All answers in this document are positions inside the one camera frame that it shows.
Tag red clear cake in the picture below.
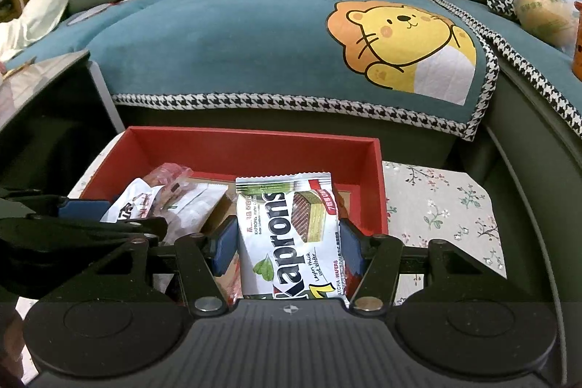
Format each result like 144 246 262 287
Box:
143 163 194 195

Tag green white Kaprons wafer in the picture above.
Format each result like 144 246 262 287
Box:
236 172 347 301

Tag red cardboard box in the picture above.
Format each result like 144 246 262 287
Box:
83 127 388 235

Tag teal houndstooth right cover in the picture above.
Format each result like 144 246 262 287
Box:
433 0 581 135

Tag floral tablecloth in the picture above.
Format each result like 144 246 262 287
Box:
67 134 506 305

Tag white green snack pack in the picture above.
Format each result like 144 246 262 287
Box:
161 181 229 245

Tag white cloth on sofa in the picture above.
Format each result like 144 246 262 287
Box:
1 0 69 63

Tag teal lion sofa cover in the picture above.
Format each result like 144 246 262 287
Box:
12 0 499 140

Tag red spicy strip packet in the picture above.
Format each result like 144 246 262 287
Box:
215 253 243 306

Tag orange plastic basket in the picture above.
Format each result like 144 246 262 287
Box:
571 1 582 81

